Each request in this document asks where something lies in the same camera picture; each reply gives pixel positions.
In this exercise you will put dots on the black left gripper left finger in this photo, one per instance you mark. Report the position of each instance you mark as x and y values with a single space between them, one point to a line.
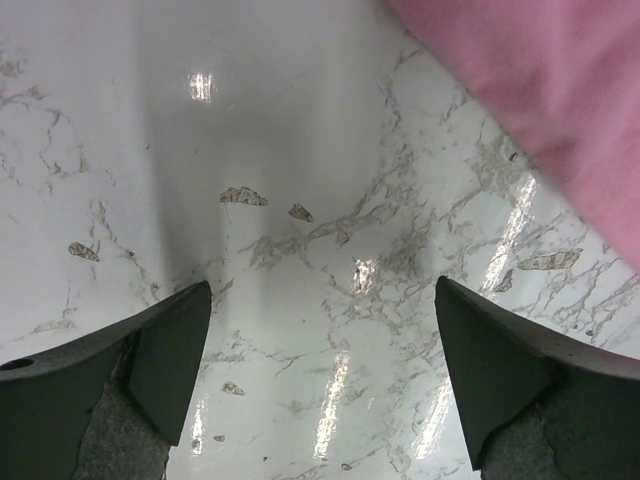
110 404

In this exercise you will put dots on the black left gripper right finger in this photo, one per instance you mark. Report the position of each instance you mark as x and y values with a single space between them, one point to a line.
534 403

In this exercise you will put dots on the pink t-shirt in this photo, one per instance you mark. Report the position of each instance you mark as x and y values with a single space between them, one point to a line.
562 78

